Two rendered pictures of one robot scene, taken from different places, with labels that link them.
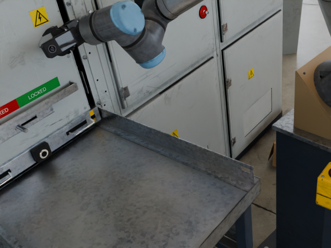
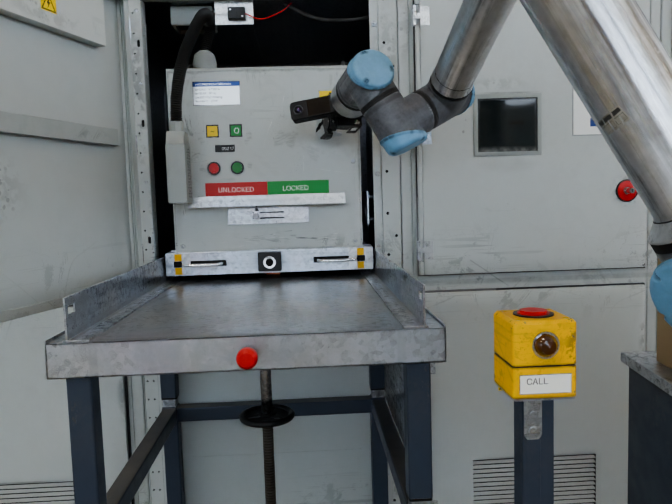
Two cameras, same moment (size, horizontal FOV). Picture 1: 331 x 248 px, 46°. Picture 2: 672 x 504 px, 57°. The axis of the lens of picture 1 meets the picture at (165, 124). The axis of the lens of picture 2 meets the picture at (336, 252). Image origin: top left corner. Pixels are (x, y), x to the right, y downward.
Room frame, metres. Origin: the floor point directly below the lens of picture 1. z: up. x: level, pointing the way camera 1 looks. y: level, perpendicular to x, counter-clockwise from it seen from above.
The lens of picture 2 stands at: (-0.03, -0.72, 1.06)
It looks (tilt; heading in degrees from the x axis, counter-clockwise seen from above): 5 degrees down; 40
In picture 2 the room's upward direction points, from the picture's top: 2 degrees counter-clockwise
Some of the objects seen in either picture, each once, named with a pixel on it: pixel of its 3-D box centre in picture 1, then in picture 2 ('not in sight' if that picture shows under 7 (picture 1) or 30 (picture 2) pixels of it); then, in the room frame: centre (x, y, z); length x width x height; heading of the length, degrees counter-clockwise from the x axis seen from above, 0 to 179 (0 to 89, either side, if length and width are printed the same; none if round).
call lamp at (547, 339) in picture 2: not in sight; (547, 346); (0.69, -0.45, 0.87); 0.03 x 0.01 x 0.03; 132
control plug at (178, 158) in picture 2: not in sight; (179, 167); (0.91, 0.55, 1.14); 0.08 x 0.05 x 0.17; 42
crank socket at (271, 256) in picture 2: (42, 152); (269, 261); (1.09, 0.43, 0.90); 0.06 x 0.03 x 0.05; 132
